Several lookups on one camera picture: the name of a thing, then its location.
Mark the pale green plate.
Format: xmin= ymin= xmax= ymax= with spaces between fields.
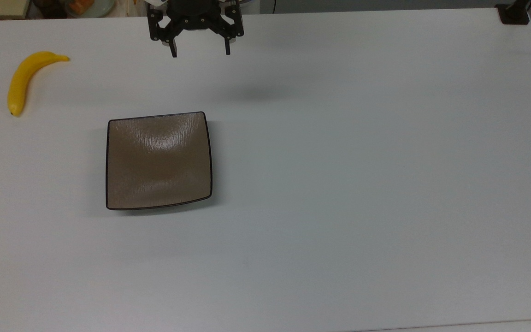
xmin=65 ymin=0 xmax=115 ymax=18

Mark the yellow banana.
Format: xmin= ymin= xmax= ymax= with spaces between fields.
xmin=7 ymin=51 xmax=71 ymax=117

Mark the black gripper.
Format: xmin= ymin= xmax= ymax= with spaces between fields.
xmin=148 ymin=0 xmax=244 ymax=58

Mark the brown square ceramic plate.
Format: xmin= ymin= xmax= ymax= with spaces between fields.
xmin=106 ymin=111 xmax=213 ymax=211

